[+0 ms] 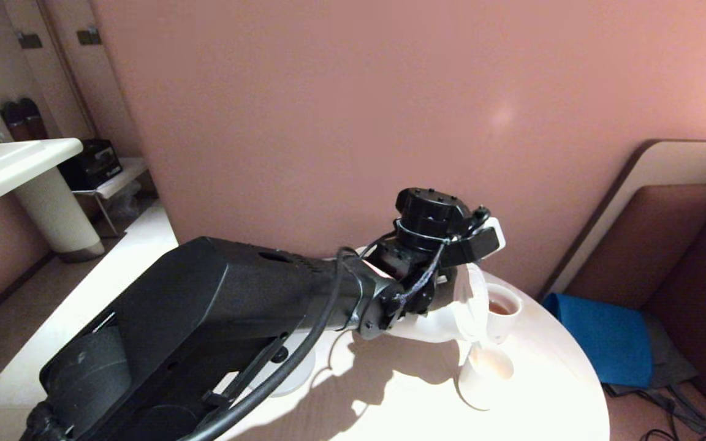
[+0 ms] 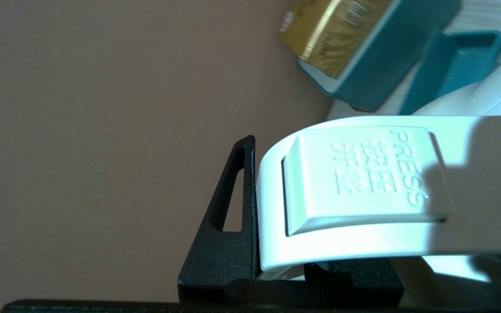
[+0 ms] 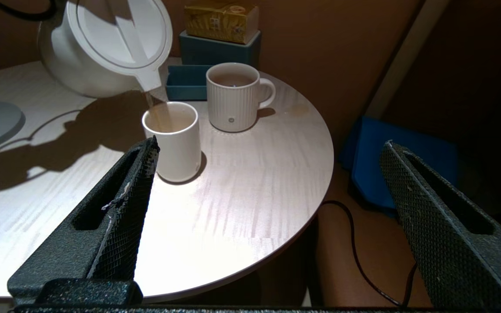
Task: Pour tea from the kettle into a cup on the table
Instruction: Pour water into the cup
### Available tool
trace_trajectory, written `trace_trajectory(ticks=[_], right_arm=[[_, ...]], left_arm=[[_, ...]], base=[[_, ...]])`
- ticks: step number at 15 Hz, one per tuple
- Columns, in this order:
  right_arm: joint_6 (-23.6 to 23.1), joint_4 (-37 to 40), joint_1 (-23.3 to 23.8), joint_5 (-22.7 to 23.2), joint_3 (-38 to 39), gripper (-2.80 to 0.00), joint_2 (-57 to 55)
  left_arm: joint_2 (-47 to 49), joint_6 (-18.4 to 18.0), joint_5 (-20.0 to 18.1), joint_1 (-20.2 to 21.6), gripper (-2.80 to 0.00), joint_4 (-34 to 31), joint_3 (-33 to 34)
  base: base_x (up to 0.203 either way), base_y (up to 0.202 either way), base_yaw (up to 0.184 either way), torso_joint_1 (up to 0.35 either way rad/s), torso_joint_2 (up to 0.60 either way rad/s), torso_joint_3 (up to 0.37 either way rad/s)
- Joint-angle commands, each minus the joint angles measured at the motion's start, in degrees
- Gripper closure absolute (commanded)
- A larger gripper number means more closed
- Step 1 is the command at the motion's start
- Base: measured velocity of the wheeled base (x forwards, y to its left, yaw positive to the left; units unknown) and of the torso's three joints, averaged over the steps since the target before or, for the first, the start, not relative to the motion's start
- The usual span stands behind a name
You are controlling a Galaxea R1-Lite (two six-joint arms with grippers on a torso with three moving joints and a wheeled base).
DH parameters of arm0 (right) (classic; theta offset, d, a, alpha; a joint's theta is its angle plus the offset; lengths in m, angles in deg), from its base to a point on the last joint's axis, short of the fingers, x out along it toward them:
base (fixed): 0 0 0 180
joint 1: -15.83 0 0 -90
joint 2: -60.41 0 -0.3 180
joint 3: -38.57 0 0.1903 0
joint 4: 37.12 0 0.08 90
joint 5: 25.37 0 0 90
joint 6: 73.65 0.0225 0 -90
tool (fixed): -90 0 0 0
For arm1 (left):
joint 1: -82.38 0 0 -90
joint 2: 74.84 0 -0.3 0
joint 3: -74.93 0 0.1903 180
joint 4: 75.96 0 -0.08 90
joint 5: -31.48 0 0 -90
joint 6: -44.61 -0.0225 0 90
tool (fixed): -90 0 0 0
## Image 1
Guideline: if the white electric kettle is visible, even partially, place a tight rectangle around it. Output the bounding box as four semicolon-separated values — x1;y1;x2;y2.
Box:
390;263;495;347

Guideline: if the large white ribbed cup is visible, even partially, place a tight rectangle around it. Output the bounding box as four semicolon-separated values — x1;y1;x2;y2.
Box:
485;283;523;344

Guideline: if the small white ribbed cup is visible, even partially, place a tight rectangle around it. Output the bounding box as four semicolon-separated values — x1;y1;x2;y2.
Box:
457;342;515;410

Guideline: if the white round kettle base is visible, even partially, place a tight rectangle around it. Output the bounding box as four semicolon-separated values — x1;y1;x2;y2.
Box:
267;346;317;398

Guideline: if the blue cloth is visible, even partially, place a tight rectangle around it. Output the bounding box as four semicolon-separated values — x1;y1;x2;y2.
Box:
542;293;654;390

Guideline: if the brown booth bench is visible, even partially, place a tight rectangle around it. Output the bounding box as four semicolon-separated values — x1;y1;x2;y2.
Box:
537;141;706;435

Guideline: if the grey floor mat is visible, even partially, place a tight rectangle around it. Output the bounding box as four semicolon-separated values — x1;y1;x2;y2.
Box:
601;315;706;429

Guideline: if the white metal-legged shelf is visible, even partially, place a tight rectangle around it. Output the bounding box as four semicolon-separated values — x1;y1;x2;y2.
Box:
71;158;148;238

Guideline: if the black box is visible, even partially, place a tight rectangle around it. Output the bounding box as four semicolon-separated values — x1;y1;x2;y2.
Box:
59;139;123;190

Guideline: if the white ribbed cylinder bin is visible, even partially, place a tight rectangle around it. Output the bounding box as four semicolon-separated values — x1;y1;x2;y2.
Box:
11;167;106;264

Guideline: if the dark brown bottle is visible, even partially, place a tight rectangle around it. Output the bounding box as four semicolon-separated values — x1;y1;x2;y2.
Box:
18;97;47;140
0;101;26;141

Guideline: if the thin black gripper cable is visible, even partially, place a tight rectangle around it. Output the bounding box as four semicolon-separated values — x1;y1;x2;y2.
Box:
390;220;482;307

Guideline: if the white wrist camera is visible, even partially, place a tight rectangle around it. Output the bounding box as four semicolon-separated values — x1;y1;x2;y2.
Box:
445;216;506;268

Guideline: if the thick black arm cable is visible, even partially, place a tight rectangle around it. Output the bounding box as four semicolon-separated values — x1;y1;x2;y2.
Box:
181;245;366;441

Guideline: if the black floor cable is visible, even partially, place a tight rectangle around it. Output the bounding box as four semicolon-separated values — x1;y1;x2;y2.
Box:
635;392;706;441

